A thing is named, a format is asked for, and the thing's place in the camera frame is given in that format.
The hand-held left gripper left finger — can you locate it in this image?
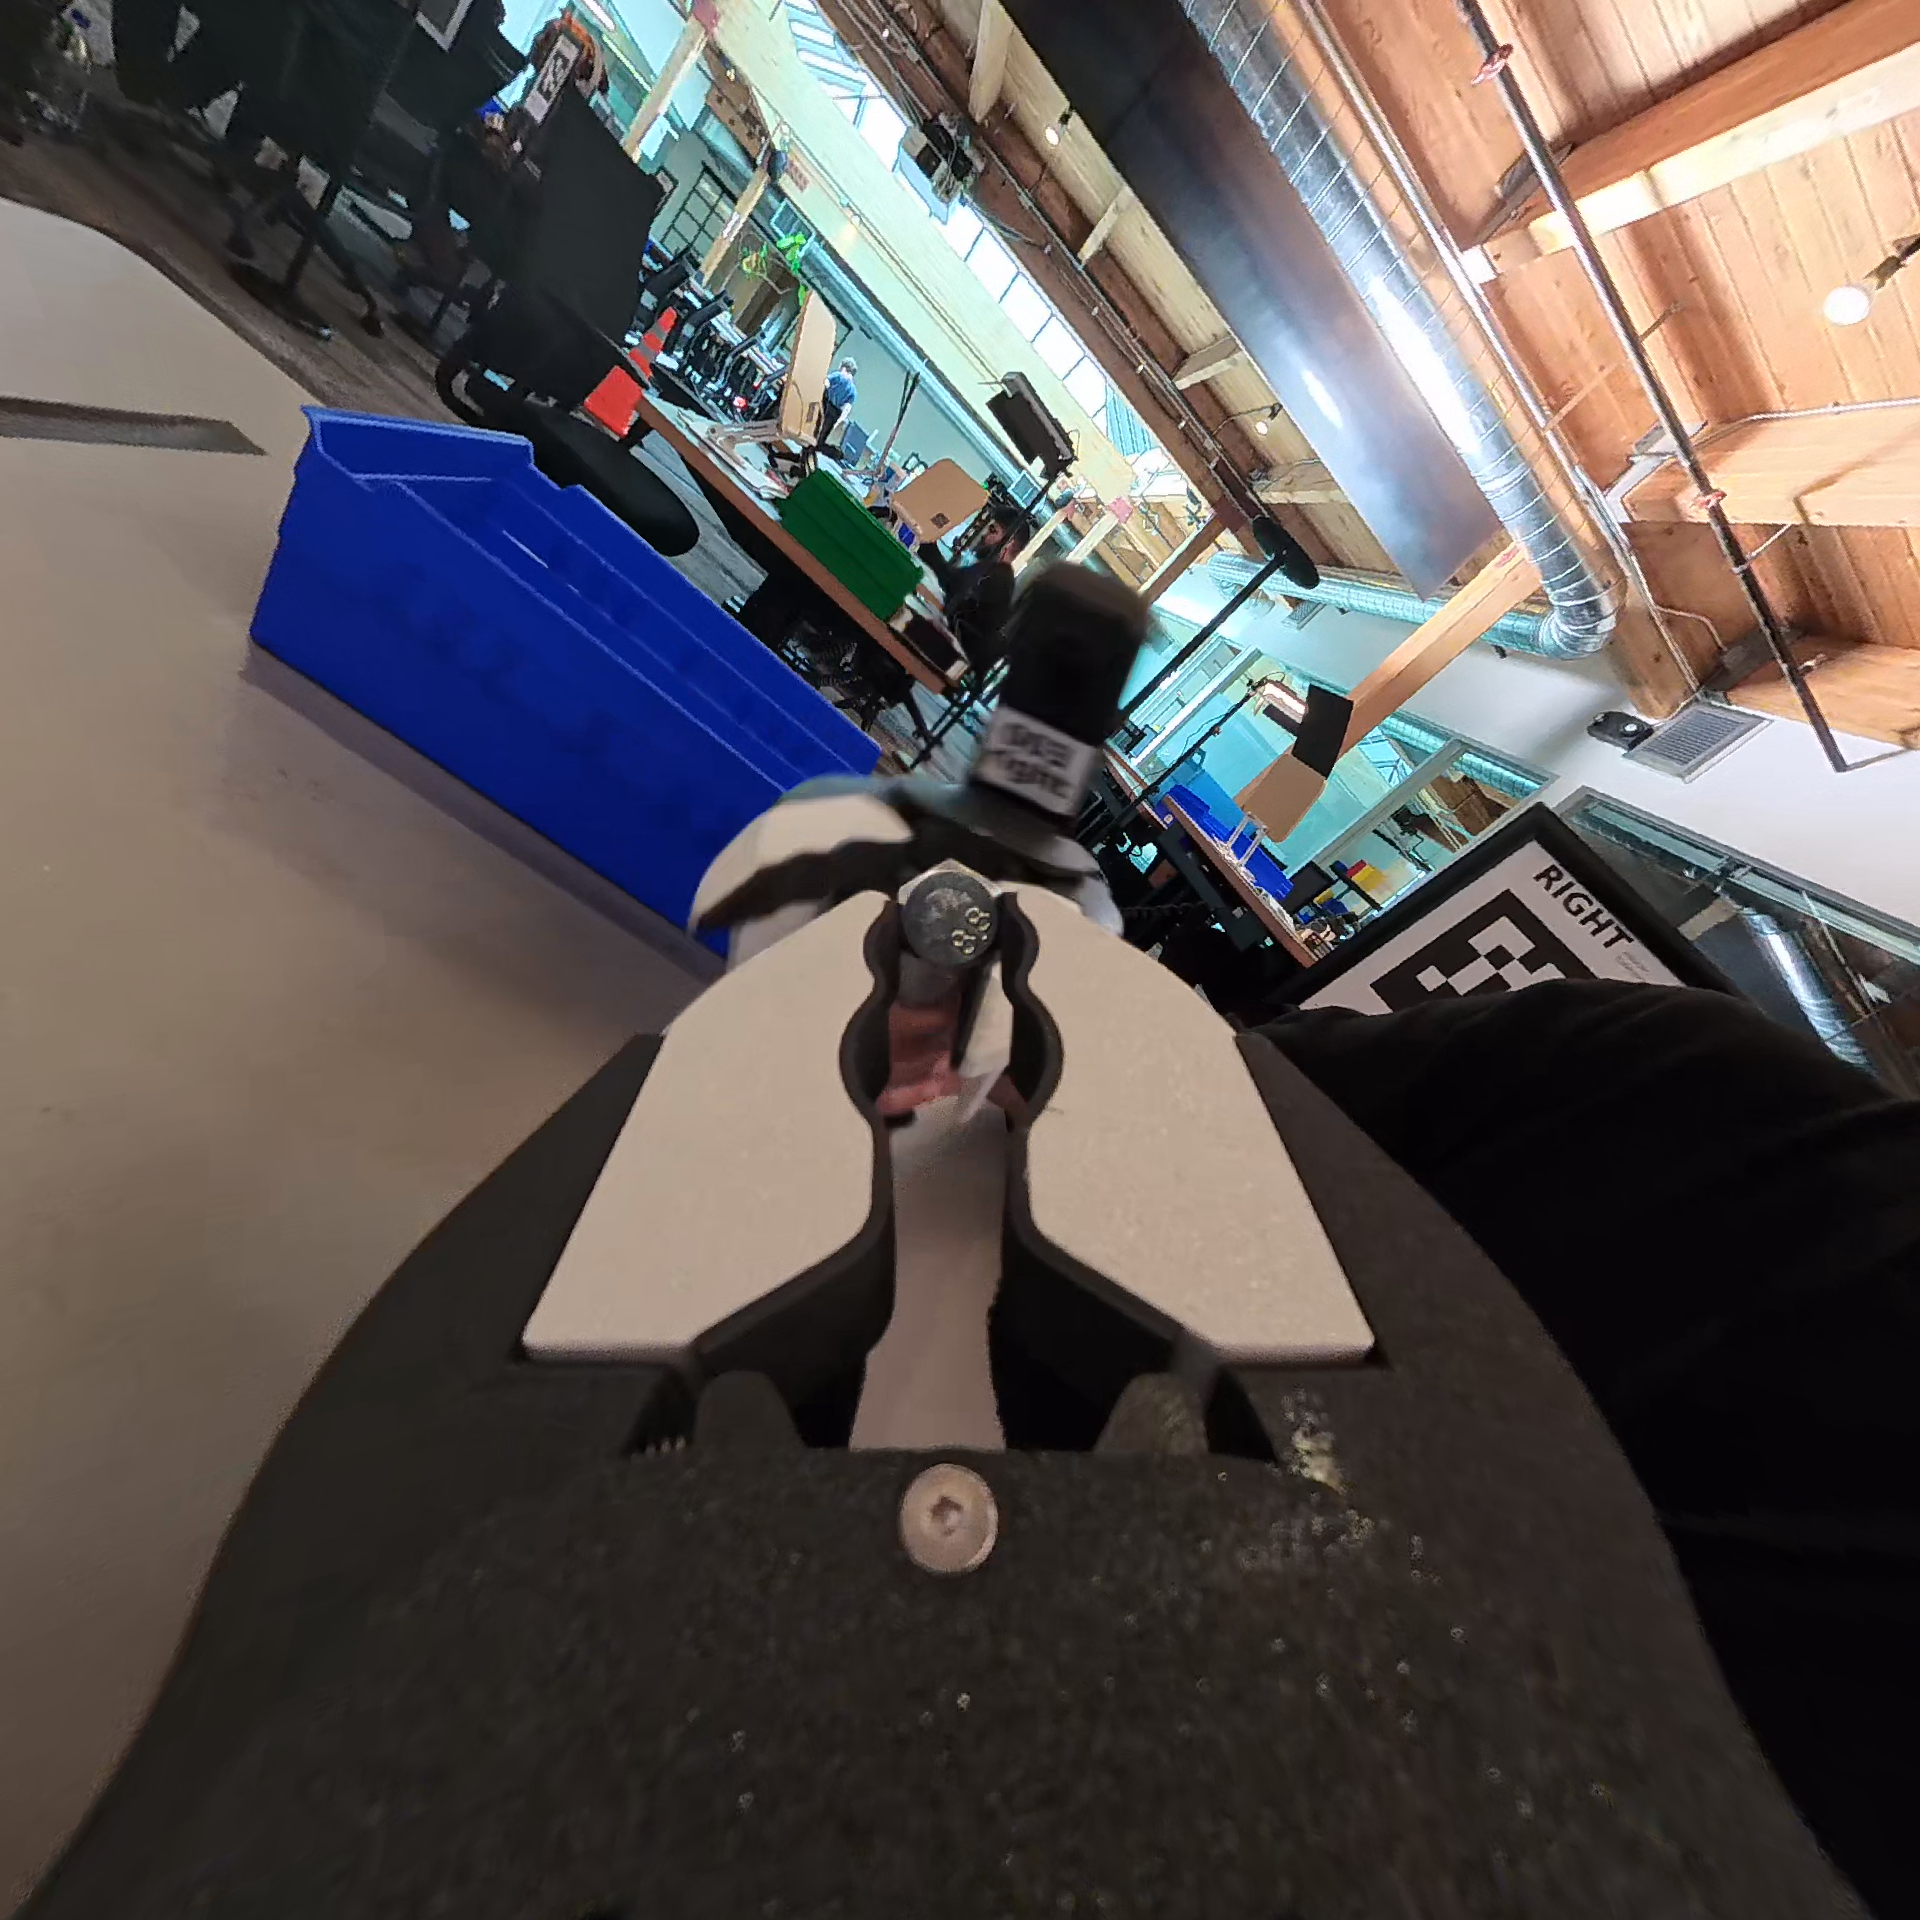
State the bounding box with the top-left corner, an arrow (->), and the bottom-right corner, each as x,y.
518,885 -> 901,1453

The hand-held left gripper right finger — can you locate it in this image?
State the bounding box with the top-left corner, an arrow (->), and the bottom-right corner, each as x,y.
989,889 -> 1375,1455

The steel hex bolt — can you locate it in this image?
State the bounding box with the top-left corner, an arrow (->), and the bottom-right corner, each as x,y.
896,865 -> 1008,1010

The blue plastic bin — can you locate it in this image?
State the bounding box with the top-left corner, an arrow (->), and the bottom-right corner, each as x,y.
245,405 -> 883,962

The person's right hand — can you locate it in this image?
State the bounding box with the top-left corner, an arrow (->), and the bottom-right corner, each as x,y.
875,994 -> 971,1123

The long wooden work table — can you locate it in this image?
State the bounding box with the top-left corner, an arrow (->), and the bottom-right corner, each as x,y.
1101,746 -> 1326,967
635,393 -> 970,700

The tilted display board stand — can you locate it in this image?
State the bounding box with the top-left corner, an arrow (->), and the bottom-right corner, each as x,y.
780,289 -> 845,444
891,456 -> 996,547

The black studio light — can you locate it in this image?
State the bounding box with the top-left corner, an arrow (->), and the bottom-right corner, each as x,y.
984,372 -> 1079,474

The green plastic bin stack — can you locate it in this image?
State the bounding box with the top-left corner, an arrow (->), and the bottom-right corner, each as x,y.
776,469 -> 927,606

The person's black sweater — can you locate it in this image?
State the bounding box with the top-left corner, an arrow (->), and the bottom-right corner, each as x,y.
1251,982 -> 1920,1920

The orange traffic cone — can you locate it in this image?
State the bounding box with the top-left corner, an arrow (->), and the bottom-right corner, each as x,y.
582,307 -> 680,441

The ceiling projector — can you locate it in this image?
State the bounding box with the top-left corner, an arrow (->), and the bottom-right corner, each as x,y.
896,112 -> 984,199

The framed code sign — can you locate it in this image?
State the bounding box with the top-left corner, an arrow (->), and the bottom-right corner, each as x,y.
1265,802 -> 1727,1022

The black office chair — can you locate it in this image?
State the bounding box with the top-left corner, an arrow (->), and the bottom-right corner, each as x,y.
104,0 -> 421,340
433,91 -> 704,561

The black ceiling duct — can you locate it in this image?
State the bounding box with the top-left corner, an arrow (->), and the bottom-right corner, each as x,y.
1003,0 -> 1505,594

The silver spiral air duct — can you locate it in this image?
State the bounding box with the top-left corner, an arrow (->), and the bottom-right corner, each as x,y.
1184,0 -> 1629,662

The white wall vent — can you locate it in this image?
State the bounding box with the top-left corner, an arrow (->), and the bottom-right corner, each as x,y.
1621,697 -> 1771,782

